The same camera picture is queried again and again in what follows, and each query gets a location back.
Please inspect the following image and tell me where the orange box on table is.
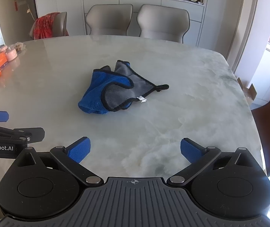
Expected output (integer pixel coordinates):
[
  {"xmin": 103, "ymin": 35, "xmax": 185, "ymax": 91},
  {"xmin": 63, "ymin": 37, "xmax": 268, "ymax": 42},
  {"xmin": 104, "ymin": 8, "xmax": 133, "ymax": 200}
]
[{"xmin": 0, "ymin": 52, "xmax": 8, "ymax": 69}]

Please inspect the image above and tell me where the chair with red cloth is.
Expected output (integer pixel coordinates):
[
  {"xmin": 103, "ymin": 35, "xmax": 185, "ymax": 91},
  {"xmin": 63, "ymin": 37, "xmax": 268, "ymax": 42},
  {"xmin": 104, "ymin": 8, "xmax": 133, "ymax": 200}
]
[{"xmin": 29, "ymin": 12, "xmax": 69, "ymax": 40}]

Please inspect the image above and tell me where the blue and grey microfibre towel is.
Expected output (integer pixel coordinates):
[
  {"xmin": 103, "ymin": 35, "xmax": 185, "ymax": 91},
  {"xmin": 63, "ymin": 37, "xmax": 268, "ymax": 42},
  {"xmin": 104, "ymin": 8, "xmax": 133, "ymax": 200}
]
[{"xmin": 78, "ymin": 60, "xmax": 169, "ymax": 114}]

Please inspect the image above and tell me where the pink round container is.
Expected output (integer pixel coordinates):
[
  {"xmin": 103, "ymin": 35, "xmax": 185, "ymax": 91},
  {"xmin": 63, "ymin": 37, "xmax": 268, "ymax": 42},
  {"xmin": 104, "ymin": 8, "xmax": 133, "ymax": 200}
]
[{"xmin": 5, "ymin": 48, "xmax": 18, "ymax": 61}]

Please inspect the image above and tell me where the beige dining chair left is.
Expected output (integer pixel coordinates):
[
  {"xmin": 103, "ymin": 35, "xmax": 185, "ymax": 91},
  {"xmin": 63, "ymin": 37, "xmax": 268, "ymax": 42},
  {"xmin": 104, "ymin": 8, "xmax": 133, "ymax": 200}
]
[{"xmin": 86, "ymin": 4, "xmax": 133, "ymax": 36}]

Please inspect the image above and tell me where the cardboard box on floor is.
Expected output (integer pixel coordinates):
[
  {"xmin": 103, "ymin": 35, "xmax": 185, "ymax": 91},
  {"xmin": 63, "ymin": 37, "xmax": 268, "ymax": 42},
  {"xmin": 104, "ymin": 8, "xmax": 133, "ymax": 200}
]
[{"xmin": 237, "ymin": 77, "xmax": 257, "ymax": 106}]

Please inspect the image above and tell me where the white sideboard cabinet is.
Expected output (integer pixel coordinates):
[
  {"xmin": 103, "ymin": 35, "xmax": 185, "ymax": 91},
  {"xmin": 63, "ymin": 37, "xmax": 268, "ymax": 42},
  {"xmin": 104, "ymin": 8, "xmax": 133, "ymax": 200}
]
[{"xmin": 83, "ymin": 0, "xmax": 204, "ymax": 47}]

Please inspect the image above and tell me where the beige dining chair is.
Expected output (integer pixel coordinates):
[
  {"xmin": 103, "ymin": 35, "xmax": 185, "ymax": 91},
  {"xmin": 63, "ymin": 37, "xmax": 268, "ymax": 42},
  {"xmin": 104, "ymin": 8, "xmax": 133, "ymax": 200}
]
[
  {"xmin": 137, "ymin": 4, "xmax": 190, "ymax": 43},
  {"xmin": 86, "ymin": 4, "xmax": 133, "ymax": 36}
]

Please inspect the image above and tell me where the beige dining chair right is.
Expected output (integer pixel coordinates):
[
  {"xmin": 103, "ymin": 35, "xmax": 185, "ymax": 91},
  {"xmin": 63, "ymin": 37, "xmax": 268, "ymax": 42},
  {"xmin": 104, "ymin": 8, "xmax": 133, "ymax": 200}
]
[{"xmin": 137, "ymin": 4, "xmax": 190, "ymax": 43}]

